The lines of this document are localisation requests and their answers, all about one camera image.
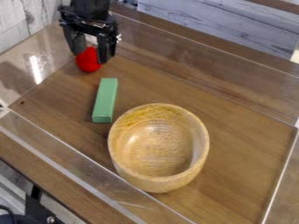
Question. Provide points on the black clamp under table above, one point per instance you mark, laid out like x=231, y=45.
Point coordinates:
x=23, y=208

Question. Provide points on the wooden bowl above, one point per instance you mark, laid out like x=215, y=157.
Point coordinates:
x=159, y=144

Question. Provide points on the red plush strawberry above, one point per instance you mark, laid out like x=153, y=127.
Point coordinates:
x=87, y=60

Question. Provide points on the clear acrylic barrier wall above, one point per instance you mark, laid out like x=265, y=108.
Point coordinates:
x=243, y=93

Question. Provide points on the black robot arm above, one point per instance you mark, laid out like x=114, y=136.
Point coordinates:
x=94, y=9

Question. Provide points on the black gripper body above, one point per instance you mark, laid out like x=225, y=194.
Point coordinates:
x=89, y=26

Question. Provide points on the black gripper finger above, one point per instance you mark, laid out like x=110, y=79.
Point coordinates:
x=107, y=43
x=75, y=40

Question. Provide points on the green rectangular block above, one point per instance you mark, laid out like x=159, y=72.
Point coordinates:
x=106, y=101

